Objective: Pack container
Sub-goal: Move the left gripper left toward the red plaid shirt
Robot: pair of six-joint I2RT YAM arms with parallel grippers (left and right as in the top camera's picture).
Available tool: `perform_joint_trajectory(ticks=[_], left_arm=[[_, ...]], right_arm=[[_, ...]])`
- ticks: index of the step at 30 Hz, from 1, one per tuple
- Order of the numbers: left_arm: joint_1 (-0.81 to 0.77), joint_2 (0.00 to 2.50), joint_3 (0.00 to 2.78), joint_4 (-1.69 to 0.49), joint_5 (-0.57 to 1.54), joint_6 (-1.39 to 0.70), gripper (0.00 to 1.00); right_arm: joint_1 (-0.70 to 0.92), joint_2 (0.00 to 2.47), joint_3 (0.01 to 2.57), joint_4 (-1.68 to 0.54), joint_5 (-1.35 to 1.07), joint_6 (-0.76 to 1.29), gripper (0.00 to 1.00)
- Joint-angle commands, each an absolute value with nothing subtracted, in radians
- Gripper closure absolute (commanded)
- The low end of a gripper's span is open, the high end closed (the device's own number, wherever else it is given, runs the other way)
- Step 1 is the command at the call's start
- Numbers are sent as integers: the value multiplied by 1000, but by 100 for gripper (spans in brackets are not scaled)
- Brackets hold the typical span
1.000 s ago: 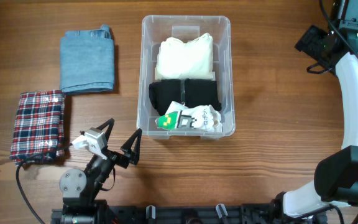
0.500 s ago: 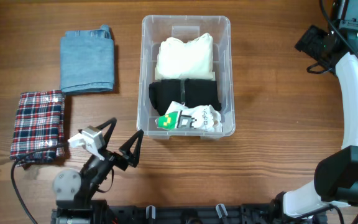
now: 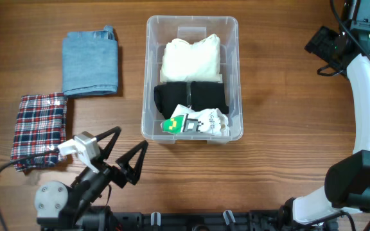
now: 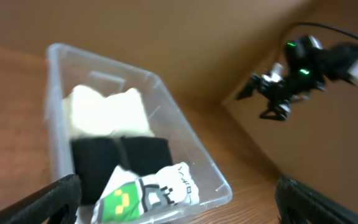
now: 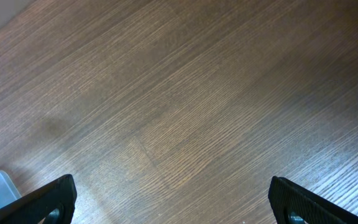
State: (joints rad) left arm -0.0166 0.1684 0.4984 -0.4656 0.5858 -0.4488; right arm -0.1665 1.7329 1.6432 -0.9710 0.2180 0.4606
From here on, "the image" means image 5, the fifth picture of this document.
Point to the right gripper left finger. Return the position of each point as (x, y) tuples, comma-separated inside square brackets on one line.
[(52, 203)]

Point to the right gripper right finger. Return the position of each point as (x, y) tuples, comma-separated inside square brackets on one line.
[(291, 203)]

